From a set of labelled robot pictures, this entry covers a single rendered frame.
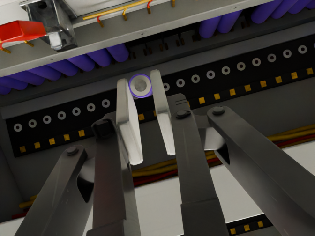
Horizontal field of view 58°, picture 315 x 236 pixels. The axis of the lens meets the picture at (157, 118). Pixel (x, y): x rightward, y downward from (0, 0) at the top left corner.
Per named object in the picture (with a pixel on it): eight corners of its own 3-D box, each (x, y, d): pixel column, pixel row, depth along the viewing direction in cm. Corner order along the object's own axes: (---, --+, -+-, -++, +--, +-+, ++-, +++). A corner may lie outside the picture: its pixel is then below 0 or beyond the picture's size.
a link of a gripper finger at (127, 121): (143, 163, 17) (131, 166, 17) (137, 111, 23) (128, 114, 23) (128, 120, 15) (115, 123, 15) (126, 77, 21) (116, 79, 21)
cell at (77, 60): (78, 58, 33) (56, 41, 27) (93, 54, 33) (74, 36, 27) (81, 73, 33) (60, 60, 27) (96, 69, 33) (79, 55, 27)
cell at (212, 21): (196, 25, 33) (203, 0, 26) (212, 20, 33) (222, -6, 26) (200, 40, 33) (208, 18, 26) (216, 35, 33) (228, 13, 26)
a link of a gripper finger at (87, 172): (129, 175, 15) (74, 190, 15) (127, 128, 19) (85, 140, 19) (120, 152, 14) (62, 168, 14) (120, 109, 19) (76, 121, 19)
